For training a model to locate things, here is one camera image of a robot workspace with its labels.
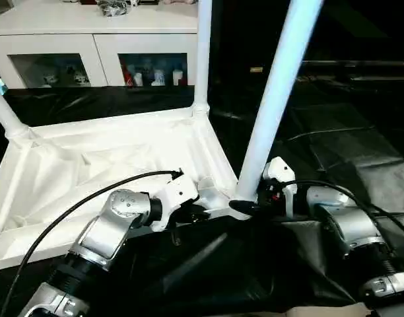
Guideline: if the white plastic table leg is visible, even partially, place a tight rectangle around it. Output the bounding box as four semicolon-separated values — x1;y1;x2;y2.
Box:
0;81;34;140
236;0;325;201
191;0;213;117

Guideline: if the white plastic table top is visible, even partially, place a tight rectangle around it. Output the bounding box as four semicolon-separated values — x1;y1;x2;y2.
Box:
0;106;256;272

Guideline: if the black mat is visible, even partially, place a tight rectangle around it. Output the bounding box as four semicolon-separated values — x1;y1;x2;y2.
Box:
0;79;404;317

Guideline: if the red object behind glass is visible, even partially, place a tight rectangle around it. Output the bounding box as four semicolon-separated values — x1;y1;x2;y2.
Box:
123;65;136;87

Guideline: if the white cabinet with glass doors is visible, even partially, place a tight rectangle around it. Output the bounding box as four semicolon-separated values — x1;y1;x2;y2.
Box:
0;0;200;89

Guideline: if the clear glass trinket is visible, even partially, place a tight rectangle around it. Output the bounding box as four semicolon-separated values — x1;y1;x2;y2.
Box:
95;0;134;18

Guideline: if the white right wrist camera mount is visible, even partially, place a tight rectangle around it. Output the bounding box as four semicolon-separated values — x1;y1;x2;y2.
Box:
263;157;298;218

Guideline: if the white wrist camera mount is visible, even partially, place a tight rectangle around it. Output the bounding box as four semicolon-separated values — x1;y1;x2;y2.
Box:
263;157;298;218
151;174;200;232

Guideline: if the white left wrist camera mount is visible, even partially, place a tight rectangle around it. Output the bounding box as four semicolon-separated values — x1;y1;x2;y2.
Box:
151;174;200;232

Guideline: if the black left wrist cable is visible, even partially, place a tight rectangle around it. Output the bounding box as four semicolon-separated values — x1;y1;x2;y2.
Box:
0;168;185;317

